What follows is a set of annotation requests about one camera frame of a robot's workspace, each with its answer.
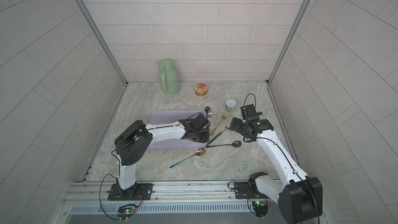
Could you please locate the iridescent rainbow spoon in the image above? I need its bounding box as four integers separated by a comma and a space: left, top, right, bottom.
170, 148, 205, 169

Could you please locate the left corner aluminium post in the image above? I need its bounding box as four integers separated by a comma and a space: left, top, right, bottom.
73, 0, 128, 87

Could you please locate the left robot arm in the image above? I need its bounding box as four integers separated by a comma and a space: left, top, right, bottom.
115, 113, 209, 191

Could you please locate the round floral tin can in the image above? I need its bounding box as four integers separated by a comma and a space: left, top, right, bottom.
194, 84, 208, 96

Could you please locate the ornate gold fork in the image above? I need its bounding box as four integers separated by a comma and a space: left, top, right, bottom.
210, 111, 229, 136

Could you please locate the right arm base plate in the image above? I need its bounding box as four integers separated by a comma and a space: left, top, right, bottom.
230, 181, 258, 200

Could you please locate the black spoon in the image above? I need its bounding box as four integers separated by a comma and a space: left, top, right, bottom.
205, 106, 212, 118
206, 141, 241, 148

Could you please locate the left controller board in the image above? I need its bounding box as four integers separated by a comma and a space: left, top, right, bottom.
117, 204, 138, 221

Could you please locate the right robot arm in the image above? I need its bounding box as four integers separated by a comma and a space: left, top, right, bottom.
229, 118, 323, 224

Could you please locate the controller board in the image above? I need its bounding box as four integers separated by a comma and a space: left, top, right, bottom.
248, 200, 269, 218
117, 204, 138, 221

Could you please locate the green thermos jug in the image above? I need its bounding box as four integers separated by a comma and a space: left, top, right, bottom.
158, 59, 180, 95

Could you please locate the lilac plastic tray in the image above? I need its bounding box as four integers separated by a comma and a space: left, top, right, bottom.
148, 110, 206, 150

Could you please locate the small white printed cup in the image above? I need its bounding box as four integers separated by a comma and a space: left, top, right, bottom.
225, 99, 236, 112

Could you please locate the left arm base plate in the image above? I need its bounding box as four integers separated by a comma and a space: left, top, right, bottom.
107, 183, 154, 201

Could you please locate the right controller board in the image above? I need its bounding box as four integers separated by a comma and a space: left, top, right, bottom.
248, 200, 269, 218

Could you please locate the corner aluminium post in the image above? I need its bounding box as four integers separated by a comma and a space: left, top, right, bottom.
73, 0, 128, 87
266, 0, 312, 85

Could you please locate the left black cable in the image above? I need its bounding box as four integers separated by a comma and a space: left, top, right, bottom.
98, 173, 120, 222

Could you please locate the right corner aluminium post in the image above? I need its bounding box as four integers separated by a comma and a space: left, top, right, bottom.
266, 0, 312, 85

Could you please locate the aluminium mounting rail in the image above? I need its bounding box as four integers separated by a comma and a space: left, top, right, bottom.
62, 179, 322, 206

